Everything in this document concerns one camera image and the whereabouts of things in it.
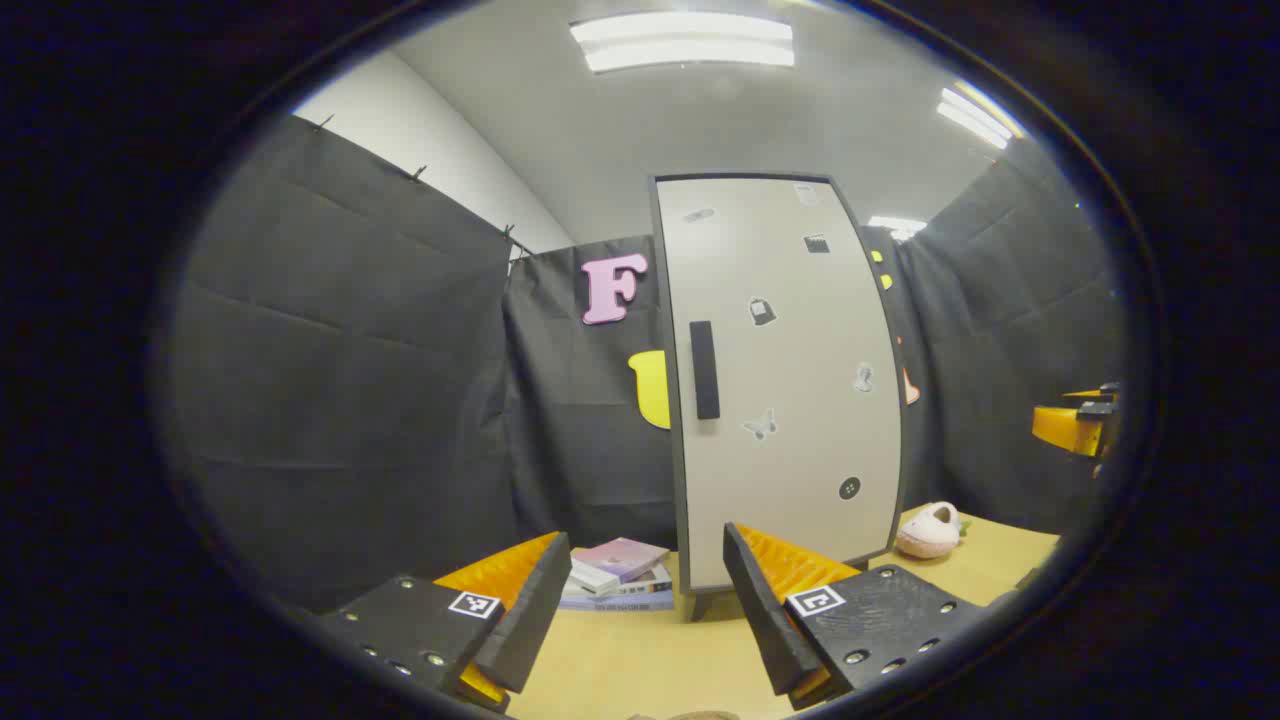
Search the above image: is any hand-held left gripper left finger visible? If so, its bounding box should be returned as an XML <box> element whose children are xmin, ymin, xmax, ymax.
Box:
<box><xmin>315</xmin><ymin>530</ymin><xmax>573</xmax><ymax>715</ymax></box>

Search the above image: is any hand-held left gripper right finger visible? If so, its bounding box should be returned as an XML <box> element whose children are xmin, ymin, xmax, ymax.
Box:
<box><xmin>723</xmin><ymin>522</ymin><xmax>991</xmax><ymax>713</ymax></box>

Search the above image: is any dark grey cabinet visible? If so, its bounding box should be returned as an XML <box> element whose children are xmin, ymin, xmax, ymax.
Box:
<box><xmin>648</xmin><ymin>172</ymin><xmax>911</xmax><ymax>623</ymax></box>

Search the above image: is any black door handle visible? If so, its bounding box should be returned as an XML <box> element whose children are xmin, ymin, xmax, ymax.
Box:
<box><xmin>689</xmin><ymin>320</ymin><xmax>722</xmax><ymax>421</ymax></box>

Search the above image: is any grey cabinet door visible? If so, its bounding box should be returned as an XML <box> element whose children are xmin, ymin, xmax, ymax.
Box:
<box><xmin>655</xmin><ymin>177</ymin><xmax>906</xmax><ymax>593</ymax></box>

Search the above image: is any white book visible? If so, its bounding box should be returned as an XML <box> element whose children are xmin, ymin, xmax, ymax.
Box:
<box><xmin>567</xmin><ymin>560</ymin><xmax>623</xmax><ymax>597</ymax></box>

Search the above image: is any pink plush toy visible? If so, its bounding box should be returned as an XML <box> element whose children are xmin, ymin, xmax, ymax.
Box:
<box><xmin>895</xmin><ymin>502</ymin><xmax>969</xmax><ymax>559</ymax></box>

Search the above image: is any black backdrop cloth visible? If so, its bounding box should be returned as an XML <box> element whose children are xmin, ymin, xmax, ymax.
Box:
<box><xmin>165</xmin><ymin>115</ymin><xmax>1126</xmax><ymax>611</ymax></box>

